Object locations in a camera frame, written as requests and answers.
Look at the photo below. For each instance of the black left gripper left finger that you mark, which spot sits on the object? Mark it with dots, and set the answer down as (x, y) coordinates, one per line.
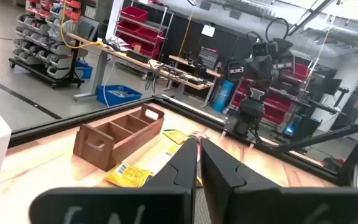
(172, 186)

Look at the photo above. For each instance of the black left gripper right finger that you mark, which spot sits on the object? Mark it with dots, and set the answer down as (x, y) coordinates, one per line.
(228, 193)

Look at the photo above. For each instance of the yellow mango tea packet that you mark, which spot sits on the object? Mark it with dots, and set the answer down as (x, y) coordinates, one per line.
(176, 136)
(129, 175)
(172, 150)

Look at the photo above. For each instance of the pink peach tea packet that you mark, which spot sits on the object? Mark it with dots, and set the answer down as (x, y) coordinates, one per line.
(199, 135)

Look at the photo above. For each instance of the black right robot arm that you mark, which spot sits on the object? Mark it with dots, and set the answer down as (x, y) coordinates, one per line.
(253, 109)

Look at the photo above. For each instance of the round grey woven mat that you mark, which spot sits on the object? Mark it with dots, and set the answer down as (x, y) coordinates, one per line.
(202, 208)

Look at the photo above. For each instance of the wooden compartment box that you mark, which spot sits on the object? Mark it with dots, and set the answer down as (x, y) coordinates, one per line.
(135, 143)

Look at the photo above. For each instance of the blue cylinder container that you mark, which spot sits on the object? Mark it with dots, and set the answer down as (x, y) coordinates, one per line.
(223, 96)

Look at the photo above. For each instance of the blue plastic bin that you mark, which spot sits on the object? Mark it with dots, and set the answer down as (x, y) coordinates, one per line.
(129, 99)
(85, 71)

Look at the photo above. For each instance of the shelf with red bins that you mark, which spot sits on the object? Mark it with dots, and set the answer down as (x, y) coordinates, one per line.
(135, 14)
(275, 105)

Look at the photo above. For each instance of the small wooden workbench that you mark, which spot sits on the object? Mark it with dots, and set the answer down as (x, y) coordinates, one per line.
(182, 59)

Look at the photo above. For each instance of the long wooden workbench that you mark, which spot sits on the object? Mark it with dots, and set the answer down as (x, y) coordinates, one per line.
(99, 74)

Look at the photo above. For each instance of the white paper sheet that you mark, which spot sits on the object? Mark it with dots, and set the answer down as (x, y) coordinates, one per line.
(208, 30)

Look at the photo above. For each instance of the rack of grey bins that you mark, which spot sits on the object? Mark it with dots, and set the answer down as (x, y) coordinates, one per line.
(42, 53)

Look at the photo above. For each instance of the black rig frame strut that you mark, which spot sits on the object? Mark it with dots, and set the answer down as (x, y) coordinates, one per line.
(322, 137)

